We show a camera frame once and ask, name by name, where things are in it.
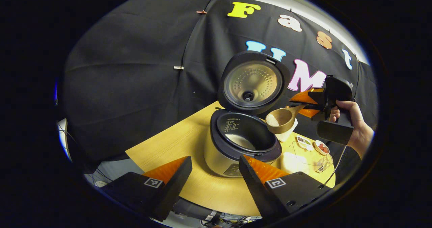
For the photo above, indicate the black backdrop cloth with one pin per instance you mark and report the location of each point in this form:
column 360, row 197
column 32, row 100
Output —
column 128, row 86

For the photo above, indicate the clear container of rice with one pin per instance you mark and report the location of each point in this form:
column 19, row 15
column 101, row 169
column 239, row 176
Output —
column 293, row 160

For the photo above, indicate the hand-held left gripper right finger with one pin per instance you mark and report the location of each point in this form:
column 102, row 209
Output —
column 254, row 191

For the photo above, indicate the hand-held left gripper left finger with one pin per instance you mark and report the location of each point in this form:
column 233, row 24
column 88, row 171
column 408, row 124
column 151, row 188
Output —
column 175, row 184

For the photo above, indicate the white divided dish of beans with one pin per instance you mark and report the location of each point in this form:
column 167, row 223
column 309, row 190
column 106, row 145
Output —
column 303, row 143

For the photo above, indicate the dark rice cooker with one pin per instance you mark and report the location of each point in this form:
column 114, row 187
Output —
column 219, row 157

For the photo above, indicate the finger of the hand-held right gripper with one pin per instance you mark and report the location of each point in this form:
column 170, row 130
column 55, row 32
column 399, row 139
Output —
column 312, row 112
column 308, row 98

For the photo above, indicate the white round plate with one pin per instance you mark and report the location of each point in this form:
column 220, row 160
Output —
column 317, row 148

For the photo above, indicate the red meat piece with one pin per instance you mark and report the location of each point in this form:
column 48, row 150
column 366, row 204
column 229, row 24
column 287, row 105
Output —
column 325, row 149
column 321, row 146

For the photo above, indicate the wooden spoon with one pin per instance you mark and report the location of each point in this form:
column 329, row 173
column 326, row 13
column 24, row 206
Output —
column 281, row 121

